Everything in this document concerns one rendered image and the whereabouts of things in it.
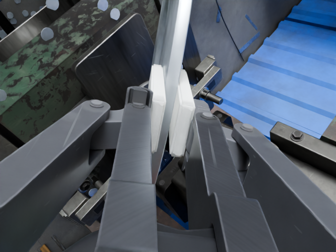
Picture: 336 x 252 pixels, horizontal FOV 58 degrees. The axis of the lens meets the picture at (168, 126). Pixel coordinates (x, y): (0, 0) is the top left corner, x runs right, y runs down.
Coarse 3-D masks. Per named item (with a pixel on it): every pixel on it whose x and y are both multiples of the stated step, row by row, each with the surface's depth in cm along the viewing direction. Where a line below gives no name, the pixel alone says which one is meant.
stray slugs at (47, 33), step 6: (48, 0) 49; (54, 0) 50; (102, 0) 56; (48, 6) 50; (54, 6) 50; (102, 6) 57; (114, 12) 59; (114, 18) 60; (42, 30) 51; (48, 30) 51; (42, 36) 51; (48, 36) 52; (0, 90) 50; (0, 96) 50; (6, 96) 51; (90, 192) 66
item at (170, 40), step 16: (176, 0) 17; (160, 16) 38; (176, 16) 17; (160, 32) 36; (176, 32) 17; (160, 48) 36; (176, 48) 17; (160, 64) 23; (176, 64) 17; (176, 80) 17; (160, 144) 19; (160, 160) 20
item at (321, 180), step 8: (232, 128) 55; (296, 160) 48; (184, 168) 50; (304, 168) 46; (312, 168) 46; (176, 176) 52; (184, 176) 52; (312, 176) 45; (320, 176) 45; (328, 176) 45; (176, 184) 52; (184, 184) 51; (320, 184) 44; (328, 184) 44; (184, 192) 51; (328, 192) 43; (184, 200) 58
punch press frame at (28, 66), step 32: (0, 0) 86; (96, 0) 66; (128, 0) 62; (64, 32) 62; (96, 32) 58; (0, 64) 62; (32, 64) 58; (64, 64) 56; (32, 96) 54; (64, 96) 59; (32, 128) 57
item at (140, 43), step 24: (120, 24) 46; (144, 24) 48; (96, 48) 44; (120, 48) 47; (144, 48) 51; (72, 72) 44; (96, 72) 46; (120, 72) 49; (144, 72) 53; (96, 96) 48; (120, 96) 51
